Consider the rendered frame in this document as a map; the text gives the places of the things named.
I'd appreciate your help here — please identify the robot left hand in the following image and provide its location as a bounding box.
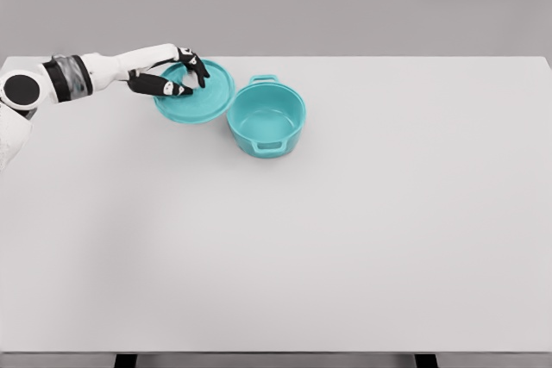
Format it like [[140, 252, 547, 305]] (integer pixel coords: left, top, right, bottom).
[[115, 43, 211, 97]]

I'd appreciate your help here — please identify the teal pot lid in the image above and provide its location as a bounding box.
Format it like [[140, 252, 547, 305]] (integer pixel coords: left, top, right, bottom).
[[153, 59, 236, 124]]

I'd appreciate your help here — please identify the teal pot with handles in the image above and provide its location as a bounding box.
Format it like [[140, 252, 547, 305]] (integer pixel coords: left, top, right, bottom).
[[226, 74, 307, 159]]

